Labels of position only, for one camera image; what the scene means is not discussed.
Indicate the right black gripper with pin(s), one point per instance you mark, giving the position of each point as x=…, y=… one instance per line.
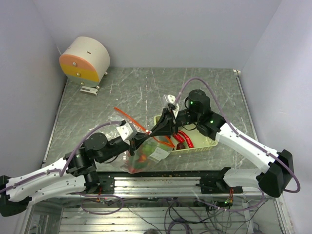
x=167, y=125

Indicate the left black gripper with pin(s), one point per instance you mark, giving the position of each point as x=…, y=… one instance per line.
x=138, y=139

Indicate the clear zip bag orange zipper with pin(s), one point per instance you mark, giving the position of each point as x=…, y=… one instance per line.
x=160, y=153

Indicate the red cherry bunch with leaves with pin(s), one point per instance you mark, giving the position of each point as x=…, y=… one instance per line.
x=135, y=164

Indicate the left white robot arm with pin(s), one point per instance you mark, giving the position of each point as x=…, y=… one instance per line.
x=74, y=173

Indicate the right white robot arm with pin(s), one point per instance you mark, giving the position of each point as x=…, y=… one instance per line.
x=274, y=169

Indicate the red chili pepper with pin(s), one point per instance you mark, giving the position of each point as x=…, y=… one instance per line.
x=187, y=138
x=178, y=138

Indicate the dark purple plum bottom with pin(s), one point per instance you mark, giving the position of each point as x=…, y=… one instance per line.
x=180, y=146

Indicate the cream plastic basket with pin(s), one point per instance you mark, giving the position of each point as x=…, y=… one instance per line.
x=201, y=142

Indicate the white corner clip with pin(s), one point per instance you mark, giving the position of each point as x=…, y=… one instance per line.
x=237, y=71

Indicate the round pastel drawer cabinet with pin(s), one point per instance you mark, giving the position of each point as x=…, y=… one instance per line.
x=85, y=62

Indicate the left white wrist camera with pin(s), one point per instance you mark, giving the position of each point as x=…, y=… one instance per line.
x=127, y=131

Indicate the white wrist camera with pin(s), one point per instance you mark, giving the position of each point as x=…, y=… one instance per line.
x=169, y=102
x=127, y=131

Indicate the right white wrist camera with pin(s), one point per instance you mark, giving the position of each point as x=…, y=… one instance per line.
x=169, y=102

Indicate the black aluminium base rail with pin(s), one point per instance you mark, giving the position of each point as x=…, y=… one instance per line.
x=163, y=184

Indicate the small white metal bracket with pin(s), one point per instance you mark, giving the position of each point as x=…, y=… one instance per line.
x=89, y=90

